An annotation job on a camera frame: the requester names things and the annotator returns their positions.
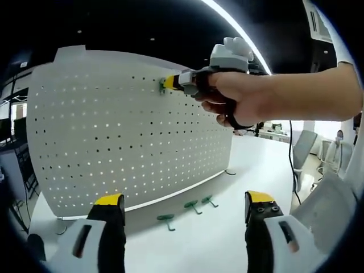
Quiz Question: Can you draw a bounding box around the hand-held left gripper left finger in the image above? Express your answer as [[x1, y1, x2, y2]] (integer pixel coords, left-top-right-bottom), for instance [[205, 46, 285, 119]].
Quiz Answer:
[[51, 193, 127, 273]]

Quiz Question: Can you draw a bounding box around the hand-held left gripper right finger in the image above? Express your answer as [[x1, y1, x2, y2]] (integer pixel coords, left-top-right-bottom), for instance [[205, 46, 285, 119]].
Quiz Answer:
[[244, 191, 322, 273]]

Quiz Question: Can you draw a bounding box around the green hook assembly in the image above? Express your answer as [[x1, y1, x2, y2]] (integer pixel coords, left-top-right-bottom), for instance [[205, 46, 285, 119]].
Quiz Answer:
[[201, 195, 219, 208], [184, 200, 204, 215], [156, 213, 176, 231], [158, 77, 169, 97]]

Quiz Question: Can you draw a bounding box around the white perforated mounting plate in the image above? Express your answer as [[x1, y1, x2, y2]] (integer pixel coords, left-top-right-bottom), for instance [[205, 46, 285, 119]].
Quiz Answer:
[[25, 44, 239, 235]]

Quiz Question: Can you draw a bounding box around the person's right hand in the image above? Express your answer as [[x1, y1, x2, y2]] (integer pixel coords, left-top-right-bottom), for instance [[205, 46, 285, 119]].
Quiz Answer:
[[195, 71, 276, 129]]

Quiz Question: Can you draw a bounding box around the long ceiling light strip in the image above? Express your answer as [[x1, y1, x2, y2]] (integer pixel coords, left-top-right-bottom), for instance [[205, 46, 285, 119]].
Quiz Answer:
[[201, 0, 271, 76]]

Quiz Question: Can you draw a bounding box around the grey mesh office chair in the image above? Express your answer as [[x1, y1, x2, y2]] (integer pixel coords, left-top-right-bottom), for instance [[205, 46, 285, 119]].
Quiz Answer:
[[289, 173, 359, 257]]

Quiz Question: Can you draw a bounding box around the ceiling air conditioner unit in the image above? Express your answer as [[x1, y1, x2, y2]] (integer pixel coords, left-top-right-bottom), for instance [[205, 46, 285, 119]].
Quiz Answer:
[[303, 0, 333, 43]]

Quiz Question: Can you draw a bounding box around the person's white shirt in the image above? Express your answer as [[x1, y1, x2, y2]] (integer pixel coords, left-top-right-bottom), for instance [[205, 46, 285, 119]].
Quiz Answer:
[[334, 25, 364, 205]]

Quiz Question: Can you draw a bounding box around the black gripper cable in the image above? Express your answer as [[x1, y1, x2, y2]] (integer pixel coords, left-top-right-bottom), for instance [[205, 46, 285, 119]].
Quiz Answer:
[[287, 119, 303, 206]]

